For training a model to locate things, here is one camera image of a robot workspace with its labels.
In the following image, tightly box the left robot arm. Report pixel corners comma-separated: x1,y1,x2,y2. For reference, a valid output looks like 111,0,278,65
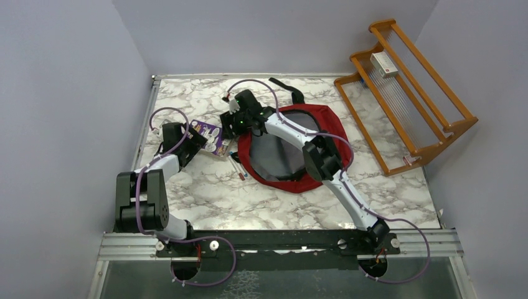
115,123,207,256

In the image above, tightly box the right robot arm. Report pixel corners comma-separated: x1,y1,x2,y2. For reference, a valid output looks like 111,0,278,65
220,90,390,254

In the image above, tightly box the white red small box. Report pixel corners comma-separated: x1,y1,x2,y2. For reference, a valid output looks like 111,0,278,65
370,52,398,78

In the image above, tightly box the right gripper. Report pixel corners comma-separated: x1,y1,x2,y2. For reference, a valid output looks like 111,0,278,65
218,108,250,142

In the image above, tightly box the purple cover book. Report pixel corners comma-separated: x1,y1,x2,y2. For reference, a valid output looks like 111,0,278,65
191,119,232,159

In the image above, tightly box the red backpack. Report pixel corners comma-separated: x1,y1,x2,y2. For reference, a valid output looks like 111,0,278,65
236,77,354,194

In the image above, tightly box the white marker red cap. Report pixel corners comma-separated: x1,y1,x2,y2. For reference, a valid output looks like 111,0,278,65
228,155,246,181

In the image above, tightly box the white marker blue cap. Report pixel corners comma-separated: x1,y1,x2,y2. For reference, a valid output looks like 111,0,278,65
229,151,248,178

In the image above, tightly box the wooden rack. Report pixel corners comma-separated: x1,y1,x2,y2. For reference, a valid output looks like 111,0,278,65
334,19,478,176

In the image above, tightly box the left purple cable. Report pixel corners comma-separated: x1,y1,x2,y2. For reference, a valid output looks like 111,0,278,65
135,107,238,288

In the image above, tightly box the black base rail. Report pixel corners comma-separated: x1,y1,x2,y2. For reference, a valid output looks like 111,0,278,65
156,229,400,272

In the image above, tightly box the aluminium table frame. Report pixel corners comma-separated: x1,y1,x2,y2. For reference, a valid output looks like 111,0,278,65
87,73,475,299

